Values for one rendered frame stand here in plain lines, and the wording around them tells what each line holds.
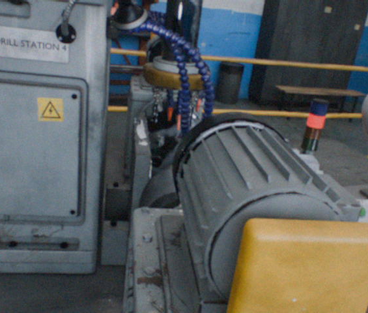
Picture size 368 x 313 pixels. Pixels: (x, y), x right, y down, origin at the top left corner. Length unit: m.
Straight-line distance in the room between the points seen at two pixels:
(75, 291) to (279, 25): 5.74
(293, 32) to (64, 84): 5.82
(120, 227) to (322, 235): 0.81
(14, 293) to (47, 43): 0.60
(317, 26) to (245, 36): 1.10
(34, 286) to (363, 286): 0.86
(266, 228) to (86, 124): 0.67
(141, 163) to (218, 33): 5.62
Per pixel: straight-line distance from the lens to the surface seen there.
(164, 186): 0.86
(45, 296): 1.09
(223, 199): 0.43
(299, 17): 6.60
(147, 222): 0.69
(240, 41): 6.71
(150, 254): 0.61
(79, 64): 0.90
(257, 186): 0.42
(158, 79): 1.02
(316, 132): 1.57
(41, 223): 1.07
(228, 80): 6.31
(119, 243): 1.13
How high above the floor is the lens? 1.52
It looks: 22 degrees down
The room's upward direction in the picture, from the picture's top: 7 degrees clockwise
